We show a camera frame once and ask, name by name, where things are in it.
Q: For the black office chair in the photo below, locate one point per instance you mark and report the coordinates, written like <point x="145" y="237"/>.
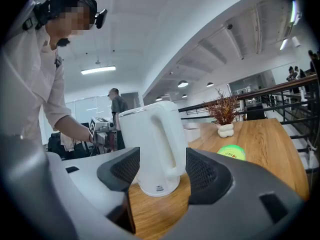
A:
<point x="53" y="144"/>

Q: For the person's left forearm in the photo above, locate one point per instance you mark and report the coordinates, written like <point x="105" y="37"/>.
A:
<point x="72" y="129"/>

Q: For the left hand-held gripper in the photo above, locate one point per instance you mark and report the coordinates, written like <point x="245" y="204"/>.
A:
<point x="100" y="126"/>

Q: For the reddish plant in white pot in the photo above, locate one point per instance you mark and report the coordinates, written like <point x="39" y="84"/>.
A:
<point x="223" y="111"/>

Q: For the ceiling tube light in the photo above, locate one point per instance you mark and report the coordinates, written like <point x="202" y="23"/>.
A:
<point x="283" y="44"/>
<point x="98" y="70"/>
<point x="294" y="11"/>

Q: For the black head-mounted camera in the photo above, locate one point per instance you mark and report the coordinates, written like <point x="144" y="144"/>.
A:
<point x="101" y="18"/>

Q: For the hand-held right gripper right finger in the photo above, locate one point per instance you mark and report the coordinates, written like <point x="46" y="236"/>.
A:
<point x="237" y="209"/>

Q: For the person's white shirt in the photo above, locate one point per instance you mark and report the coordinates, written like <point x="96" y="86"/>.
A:
<point x="30" y="84"/>

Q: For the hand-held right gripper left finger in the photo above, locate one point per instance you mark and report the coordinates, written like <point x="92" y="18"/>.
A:
<point x="87" y="184"/>

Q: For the red wrist band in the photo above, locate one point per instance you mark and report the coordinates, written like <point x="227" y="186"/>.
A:
<point x="90" y="138"/>

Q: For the beige cloth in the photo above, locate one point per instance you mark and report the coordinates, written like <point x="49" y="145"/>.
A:
<point x="67" y="142"/>

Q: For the white electric kettle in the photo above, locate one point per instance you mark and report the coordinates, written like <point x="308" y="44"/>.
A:
<point x="150" y="134"/>

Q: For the white divided organizer box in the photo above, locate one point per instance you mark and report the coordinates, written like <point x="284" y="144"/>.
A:
<point x="192" y="131"/>

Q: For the black metal railing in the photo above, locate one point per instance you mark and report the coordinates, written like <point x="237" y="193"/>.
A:
<point x="277" y="87"/>

